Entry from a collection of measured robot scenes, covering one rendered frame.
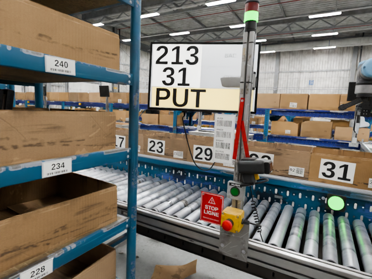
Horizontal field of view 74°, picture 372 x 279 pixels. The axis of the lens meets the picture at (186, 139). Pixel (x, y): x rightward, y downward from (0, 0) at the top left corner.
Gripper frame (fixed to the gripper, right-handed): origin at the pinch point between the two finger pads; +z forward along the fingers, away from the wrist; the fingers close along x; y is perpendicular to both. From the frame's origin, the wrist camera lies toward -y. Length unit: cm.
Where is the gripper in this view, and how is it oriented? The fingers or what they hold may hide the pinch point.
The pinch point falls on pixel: (354, 132)
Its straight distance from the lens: 161.8
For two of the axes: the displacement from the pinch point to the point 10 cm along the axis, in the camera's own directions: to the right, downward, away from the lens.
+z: -0.5, 9.9, 1.2
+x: 4.9, -0.8, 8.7
